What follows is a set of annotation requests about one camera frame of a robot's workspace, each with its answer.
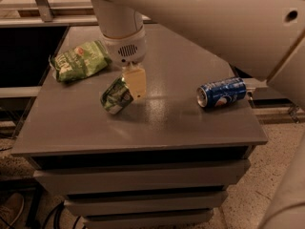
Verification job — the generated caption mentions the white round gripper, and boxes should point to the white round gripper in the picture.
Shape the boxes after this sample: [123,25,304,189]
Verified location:
[102,28,147,99]

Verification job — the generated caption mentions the green soda can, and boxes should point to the green soda can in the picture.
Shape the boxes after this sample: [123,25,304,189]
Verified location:
[100,76,133,115]

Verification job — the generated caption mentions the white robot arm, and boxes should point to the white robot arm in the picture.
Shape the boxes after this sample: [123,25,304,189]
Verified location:
[91,0,305,109]

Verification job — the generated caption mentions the blue Pepsi can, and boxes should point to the blue Pepsi can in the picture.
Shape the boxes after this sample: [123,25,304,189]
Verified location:
[196,77,247,108]

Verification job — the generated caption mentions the green chip bag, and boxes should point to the green chip bag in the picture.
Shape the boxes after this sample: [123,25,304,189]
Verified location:
[49,40,112,83]

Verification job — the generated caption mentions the grey drawer cabinet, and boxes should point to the grey drawer cabinet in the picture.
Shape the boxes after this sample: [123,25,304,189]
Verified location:
[12,24,267,229]

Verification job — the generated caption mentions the tan shoe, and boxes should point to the tan shoe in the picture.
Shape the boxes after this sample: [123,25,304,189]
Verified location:
[0,193,25,229]

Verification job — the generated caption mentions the metal railing frame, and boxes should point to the metal railing frame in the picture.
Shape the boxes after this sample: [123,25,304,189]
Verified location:
[0,0,97,28]

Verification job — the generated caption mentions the black floor cables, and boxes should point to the black floor cables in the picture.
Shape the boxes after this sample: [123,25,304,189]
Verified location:
[41,201,82,229]

